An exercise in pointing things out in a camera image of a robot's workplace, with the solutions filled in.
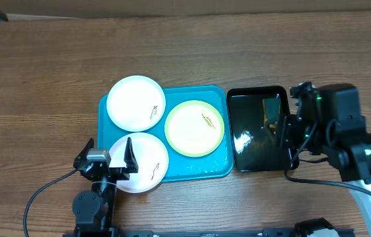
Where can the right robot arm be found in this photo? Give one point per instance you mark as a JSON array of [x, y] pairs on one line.
[[329, 121]]

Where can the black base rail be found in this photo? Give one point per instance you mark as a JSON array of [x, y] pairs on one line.
[[267, 232]]

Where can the teal plastic tray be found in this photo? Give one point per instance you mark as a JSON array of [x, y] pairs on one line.
[[217, 164]]

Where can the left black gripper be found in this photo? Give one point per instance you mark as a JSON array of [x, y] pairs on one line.
[[123, 174]]

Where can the black water tray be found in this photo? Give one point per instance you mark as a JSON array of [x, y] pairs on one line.
[[254, 147]]

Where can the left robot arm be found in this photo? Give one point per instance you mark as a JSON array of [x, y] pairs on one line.
[[94, 208]]

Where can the white plate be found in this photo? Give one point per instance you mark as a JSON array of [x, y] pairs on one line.
[[152, 159], [136, 103]]

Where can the yellow green scrub sponge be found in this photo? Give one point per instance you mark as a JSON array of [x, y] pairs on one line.
[[271, 111]]

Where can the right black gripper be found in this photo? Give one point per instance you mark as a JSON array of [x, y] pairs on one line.
[[287, 140]]

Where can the yellow green rimmed plate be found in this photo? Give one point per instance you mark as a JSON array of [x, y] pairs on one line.
[[194, 128]]

